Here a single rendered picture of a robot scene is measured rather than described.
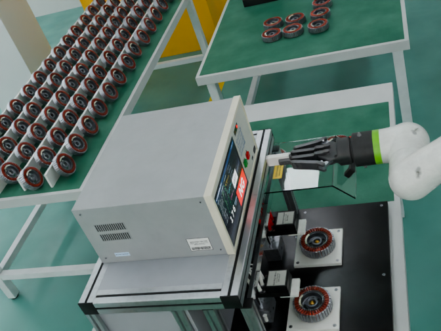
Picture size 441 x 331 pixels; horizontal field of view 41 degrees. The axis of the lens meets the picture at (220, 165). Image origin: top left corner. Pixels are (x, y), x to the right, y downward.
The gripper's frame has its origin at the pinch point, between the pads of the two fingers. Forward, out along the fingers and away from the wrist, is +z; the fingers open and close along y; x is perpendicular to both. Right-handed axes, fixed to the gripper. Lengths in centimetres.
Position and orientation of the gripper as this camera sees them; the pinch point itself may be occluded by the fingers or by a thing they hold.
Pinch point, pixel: (279, 159)
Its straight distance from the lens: 166.9
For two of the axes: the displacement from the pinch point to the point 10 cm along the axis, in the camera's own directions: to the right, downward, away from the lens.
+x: -3.0, -7.6, -5.7
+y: 1.8, -6.3, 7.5
